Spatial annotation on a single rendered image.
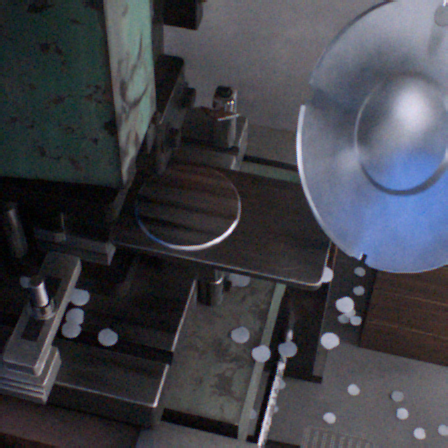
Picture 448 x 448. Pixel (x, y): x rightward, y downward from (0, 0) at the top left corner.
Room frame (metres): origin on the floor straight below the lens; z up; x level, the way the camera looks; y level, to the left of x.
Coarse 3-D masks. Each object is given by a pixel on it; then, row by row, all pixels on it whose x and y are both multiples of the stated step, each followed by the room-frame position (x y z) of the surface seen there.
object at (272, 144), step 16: (256, 128) 0.95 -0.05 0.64; (272, 128) 0.95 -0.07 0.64; (256, 144) 0.92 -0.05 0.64; (272, 144) 0.92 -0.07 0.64; (288, 144) 0.92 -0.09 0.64; (256, 160) 0.90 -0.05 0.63; (272, 160) 0.89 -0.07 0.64; (288, 160) 0.89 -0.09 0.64; (288, 288) 0.89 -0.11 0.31; (320, 288) 0.87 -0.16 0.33; (288, 304) 0.88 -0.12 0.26; (304, 304) 0.88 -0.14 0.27; (320, 304) 0.87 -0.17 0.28; (288, 320) 0.88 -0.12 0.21; (304, 320) 0.88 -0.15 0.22; (320, 320) 0.87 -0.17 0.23; (272, 336) 0.89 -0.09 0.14; (304, 336) 0.88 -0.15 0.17; (320, 336) 0.89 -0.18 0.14; (272, 352) 0.89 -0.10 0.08; (304, 352) 0.88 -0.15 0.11; (320, 352) 0.92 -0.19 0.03; (288, 368) 0.88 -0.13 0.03; (304, 368) 0.87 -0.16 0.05; (320, 368) 0.88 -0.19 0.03
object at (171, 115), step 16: (160, 0) 0.77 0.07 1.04; (160, 16) 0.77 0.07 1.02; (160, 32) 0.77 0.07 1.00; (160, 48) 0.76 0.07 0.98; (160, 64) 0.74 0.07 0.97; (176, 64) 0.74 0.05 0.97; (160, 80) 0.72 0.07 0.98; (176, 80) 0.72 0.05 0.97; (160, 96) 0.70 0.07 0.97; (176, 96) 0.71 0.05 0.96; (192, 96) 0.73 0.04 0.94; (160, 112) 0.67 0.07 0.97; (176, 112) 0.71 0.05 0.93; (160, 128) 0.66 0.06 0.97; (176, 128) 0.71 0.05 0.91; (160, 144) 0.66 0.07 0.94; (176, 144) 0.66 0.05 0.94; (144, 160) 0.66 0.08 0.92; (160, 160) 0.66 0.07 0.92; (128, 176) 0.64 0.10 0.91
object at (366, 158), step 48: (384, 0) 0.81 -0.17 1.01; (432, 0) 0.78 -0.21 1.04; (336, 48) 0.80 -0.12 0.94; (384, 48) 0.77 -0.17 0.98; (432, 48) 0.74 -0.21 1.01; (336, 96) 0.76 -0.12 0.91; (384, 96) 0.72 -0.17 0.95; (432, 96) 0.69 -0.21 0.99; (336, 144) 0.71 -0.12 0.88; (384, 144) 0.68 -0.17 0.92; (432, 144) 0.65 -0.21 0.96; (336, 192) 0.67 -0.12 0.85; (384, 192) 0.64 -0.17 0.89; (432, 192) 0.62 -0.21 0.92; (336, 240) 0.63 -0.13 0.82; (384, 240) 0.60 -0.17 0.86; (432, 240) 0.58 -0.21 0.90
